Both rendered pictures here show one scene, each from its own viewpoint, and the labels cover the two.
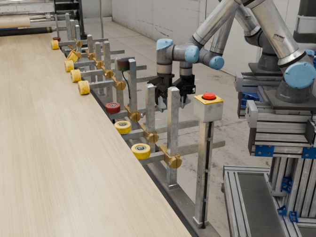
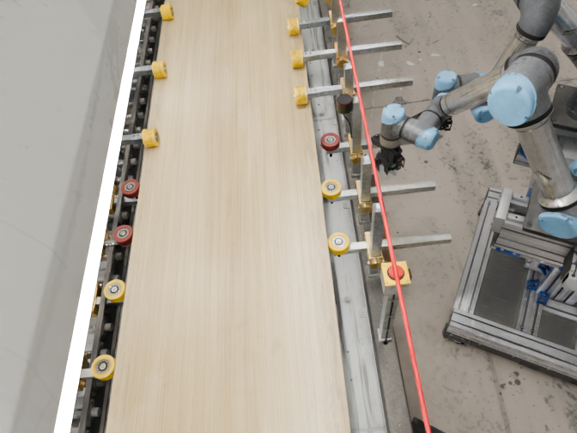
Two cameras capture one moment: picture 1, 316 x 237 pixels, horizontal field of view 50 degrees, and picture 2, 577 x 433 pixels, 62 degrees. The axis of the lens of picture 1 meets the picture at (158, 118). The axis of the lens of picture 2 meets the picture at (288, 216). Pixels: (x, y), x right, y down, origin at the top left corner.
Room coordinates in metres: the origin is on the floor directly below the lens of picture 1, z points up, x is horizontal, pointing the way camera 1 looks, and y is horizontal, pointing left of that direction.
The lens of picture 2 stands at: (0.39, -0.20, 2.44)
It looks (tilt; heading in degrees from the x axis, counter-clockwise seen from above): 56 degrees down; 29
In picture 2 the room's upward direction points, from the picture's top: 11 degrees counter-clockwise
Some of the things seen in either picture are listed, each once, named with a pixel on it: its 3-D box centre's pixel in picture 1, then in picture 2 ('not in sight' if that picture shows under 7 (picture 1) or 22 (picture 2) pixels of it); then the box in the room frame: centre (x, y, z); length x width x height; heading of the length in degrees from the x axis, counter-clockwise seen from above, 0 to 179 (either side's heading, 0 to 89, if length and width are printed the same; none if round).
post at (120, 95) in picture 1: (120, 95); (348, 106); (1.94, 0.23, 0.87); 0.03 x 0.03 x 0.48; 23
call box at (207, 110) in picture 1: (208, 108); (394, 278); (1.01, -0.16, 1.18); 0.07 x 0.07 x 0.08; 23
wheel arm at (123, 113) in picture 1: (146, 110); (375, 143); (1.78, 0.07, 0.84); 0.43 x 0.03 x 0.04; 113
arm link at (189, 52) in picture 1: (186, 52); (422, 131); (1.53, -0.13, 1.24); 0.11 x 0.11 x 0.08; 71
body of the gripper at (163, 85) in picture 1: (165, 84); (390, 154); (1.54, -0.04, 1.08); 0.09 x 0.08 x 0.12; 43
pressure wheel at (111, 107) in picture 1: (113, 114); (331, 147); (1.71, 0.25, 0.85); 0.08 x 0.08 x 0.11
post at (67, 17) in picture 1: (69, 37); not in sight; (3.55, 0.92, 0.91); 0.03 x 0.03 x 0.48; 23
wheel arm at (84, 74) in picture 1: (111, 70); (348, 51); (2.22, 0.31, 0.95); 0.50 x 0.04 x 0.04; 113
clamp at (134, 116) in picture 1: (131, 113); (355, 149); (1.73, 0.15, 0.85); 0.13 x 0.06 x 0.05; 23
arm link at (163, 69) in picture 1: (164, 67); (391, 137); (1.55, -0.03, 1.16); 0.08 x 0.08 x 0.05
